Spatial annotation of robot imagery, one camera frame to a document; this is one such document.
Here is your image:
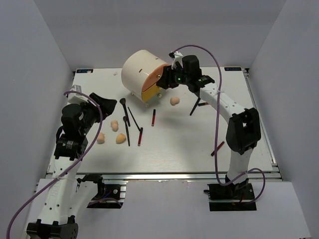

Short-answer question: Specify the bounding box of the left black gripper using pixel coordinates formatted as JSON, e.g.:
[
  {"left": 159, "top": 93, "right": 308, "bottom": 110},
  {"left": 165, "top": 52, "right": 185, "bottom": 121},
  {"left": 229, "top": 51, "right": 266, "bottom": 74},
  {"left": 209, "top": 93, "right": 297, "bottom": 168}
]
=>
[{"left": 79, "top": 92, "right": 117, "bottom": 135}]

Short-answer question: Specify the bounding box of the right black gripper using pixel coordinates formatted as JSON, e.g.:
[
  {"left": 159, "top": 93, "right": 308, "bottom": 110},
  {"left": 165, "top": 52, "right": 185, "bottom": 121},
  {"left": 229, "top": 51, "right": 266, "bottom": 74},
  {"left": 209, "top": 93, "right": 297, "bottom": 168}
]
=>
[{"left": 157, "top": 63, "right": 190, "bottom": 90}]

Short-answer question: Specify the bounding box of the orange top drawer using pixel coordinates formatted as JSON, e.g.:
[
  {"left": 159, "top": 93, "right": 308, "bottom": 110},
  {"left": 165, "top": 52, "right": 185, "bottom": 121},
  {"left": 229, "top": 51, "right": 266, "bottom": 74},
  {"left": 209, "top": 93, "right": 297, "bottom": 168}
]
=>
[{"left": 141, "top": 63, "right": 168, "bottom": 92}]

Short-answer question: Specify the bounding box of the yellow drawer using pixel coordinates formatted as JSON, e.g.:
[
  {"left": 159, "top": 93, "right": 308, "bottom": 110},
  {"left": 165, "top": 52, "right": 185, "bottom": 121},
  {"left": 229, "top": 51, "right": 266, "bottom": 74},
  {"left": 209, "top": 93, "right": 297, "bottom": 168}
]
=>
[{"left": 142, "top": 84, "right": 161, "bottom": 102}]

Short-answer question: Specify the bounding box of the gourd sponge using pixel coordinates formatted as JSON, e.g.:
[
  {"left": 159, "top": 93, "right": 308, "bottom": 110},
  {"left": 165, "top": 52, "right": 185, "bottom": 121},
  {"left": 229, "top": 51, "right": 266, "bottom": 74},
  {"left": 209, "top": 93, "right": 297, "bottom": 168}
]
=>
[
  {"left": 96, "top": 132, "right": 105, "bottom": 144},
  {"left": 111, "top": 120, "right": 119, "bottom": 132},
  {"left": 170, "top": 97, "right": 180, "bottom": 106}
]

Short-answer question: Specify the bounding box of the teardrop beige makeup sponge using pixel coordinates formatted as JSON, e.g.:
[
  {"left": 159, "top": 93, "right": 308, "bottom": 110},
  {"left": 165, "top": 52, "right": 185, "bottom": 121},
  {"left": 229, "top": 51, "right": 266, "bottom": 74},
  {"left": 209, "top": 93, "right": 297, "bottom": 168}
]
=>
[{"left": 116, "top": 133, "right": 127, "bottom": 144}]

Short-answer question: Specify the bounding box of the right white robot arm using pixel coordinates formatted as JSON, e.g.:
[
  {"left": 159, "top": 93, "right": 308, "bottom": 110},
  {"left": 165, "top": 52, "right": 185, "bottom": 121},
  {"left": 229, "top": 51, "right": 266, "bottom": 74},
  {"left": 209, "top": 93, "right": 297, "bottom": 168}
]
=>
[{"left": 157, "top": 51, "right": 261, "bottom": 199}]

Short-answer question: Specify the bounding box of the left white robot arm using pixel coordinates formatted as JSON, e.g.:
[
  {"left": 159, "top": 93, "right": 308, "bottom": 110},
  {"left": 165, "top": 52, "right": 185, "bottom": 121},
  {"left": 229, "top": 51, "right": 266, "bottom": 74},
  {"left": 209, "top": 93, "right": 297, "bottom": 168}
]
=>
[{"left": 26, "top": 93, "right": 117, "bottom": 239}]

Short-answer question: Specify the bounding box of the black round-head makeup brush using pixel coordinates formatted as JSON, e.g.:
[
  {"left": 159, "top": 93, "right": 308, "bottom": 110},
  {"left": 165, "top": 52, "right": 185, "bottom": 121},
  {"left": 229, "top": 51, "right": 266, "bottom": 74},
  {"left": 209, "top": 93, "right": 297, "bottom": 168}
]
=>
[{"left": 120, "top": 98, "right": 131, "bottom": 127}]

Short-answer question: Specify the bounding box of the black small makeup brush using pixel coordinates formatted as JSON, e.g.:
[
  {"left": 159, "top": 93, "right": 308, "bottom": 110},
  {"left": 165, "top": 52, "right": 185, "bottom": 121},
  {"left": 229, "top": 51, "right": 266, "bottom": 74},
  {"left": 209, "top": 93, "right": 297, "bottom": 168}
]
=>
[{"left": 123, "top": 116, "right": 131, "bottom": 146}]

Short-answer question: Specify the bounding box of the black fan makeup brush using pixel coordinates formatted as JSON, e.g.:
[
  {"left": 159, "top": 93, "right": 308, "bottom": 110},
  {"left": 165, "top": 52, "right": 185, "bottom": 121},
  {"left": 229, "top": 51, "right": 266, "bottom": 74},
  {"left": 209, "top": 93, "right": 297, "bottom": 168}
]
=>
[{"left": 189, "top": 97, "right": 200, "bottom": 116}]

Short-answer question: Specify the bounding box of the white cylindrical drawer organizer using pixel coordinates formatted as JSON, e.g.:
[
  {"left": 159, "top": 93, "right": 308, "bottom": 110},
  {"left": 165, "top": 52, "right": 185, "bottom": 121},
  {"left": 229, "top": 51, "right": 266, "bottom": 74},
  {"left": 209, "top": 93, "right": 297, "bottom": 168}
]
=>
[{"left": 121, "top": 50, "right": 167, "bottom": 106}]

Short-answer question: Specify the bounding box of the thin black liner brush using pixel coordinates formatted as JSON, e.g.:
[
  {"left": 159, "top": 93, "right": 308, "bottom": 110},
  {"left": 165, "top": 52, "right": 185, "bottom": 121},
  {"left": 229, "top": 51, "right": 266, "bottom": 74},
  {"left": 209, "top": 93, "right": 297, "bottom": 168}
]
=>
[{"left": 128, "top": 107, "right": 141, "bottom": 131}]

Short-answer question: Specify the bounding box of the blue label left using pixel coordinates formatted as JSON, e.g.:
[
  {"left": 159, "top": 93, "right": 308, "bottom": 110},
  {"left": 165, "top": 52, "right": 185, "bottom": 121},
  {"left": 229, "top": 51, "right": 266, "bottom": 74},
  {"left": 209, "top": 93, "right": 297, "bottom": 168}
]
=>
[{"left": 76, "top": 69, "right": 93, "bottom": 74}]

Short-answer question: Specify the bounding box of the blue label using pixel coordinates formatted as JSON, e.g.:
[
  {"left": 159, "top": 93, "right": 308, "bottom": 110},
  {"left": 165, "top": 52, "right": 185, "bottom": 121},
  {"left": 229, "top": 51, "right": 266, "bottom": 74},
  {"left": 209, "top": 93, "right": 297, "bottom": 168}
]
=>
[
  {"left": 224, "top": 67, "right": 242, "bottom": 71},
  {"left": 76, "top": 69, "right": 93, "bottom": 74}
]

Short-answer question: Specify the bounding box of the red lip gloss centre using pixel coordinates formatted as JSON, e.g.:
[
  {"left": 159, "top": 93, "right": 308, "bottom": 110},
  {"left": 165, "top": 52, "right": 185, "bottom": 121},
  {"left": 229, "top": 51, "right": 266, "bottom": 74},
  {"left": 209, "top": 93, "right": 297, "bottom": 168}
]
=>
[{"left": 151, "top": 109, "right": 156, "bottom": 126}]

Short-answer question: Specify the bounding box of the red lip gloss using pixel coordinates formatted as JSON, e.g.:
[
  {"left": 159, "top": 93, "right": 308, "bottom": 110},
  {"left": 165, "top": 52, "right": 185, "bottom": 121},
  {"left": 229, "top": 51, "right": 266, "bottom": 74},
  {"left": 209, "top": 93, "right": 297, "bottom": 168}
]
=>
[
  {"left": 211, "top": 141, "right": 225, "bottom": 156},
  {"left": 151, "top": 109, "right": 156, "bottom": 126},
  {"left": 138, "top": 127, "right": 144, "bottom": 146}
]

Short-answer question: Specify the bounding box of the brown lip gloss right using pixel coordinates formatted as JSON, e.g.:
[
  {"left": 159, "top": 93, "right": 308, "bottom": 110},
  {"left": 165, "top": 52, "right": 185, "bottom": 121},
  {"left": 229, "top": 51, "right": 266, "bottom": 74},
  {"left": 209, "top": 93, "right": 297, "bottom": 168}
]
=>
[{"left": 198, "top": 102, "right": 209, "bottom": 107}]

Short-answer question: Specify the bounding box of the red lip gloss lower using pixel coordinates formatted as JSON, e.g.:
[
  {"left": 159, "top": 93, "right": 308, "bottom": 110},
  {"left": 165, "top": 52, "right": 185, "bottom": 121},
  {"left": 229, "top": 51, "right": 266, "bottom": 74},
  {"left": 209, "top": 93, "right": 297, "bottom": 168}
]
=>
[{"left": 138, "top": 127, "right": 144, "bottom": 146}]

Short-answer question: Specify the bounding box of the blue label right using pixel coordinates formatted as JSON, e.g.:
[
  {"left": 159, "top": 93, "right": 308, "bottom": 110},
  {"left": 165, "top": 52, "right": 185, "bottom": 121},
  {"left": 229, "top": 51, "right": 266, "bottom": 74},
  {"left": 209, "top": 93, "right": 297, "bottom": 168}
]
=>
[{"left": 224, "top": 67, "right": 242, "bottom": 71}]

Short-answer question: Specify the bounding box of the red lip gloss right front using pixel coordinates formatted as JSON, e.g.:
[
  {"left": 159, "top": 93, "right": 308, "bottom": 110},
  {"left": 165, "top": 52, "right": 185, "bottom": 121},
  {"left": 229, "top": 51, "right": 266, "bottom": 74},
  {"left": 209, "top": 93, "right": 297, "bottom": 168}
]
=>
[{"left": 211, "top": 141, "right": 225, "bottom": 156}]

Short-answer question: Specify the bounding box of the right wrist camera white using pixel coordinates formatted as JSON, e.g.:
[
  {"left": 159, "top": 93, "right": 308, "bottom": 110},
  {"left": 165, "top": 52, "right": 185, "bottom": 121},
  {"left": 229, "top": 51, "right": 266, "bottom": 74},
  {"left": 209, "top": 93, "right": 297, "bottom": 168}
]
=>
[{"left": 169, "top": 51, "right": 183, "bottom": 69}]

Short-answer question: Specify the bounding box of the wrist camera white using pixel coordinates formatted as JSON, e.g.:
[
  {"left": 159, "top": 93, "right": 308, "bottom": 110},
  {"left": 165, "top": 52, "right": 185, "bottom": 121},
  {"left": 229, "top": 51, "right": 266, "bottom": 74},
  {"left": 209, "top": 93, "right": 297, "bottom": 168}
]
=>
[
  {"left": 67, "top": 85, "right": 87, "bottom": 105},
  {"left": 169, "top": 51, "right": 183, "bottom": 69}
]

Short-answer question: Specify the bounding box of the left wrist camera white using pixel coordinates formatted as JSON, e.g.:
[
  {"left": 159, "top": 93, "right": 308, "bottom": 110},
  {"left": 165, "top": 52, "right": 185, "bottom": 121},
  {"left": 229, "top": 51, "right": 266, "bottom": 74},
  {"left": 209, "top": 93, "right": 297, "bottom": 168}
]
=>
[{"left": 67, "top": 85, "right": 87, "bottom": 105}]

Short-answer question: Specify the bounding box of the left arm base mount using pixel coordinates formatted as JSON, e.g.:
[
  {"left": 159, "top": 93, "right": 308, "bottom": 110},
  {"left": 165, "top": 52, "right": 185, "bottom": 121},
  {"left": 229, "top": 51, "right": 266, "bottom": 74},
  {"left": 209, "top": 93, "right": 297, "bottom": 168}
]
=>
[{"left": 76, "top": 174, "right": 126, "bottom": 209}]

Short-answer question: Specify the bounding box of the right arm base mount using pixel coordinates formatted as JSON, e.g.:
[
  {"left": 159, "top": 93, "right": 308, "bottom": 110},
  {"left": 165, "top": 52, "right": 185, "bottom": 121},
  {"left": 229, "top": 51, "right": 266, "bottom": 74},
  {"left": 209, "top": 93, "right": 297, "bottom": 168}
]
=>
[{"left": 203, "top": 178, "right": 257, "bottom": 212}]

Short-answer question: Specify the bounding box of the aluminium table frame rail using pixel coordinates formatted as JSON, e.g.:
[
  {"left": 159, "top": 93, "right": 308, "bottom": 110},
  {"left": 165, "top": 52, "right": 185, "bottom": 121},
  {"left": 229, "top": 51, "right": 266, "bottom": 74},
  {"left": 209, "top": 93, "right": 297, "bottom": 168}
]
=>
[{"left": 44, "top": 67, "right": 284, "bottom": 181}]

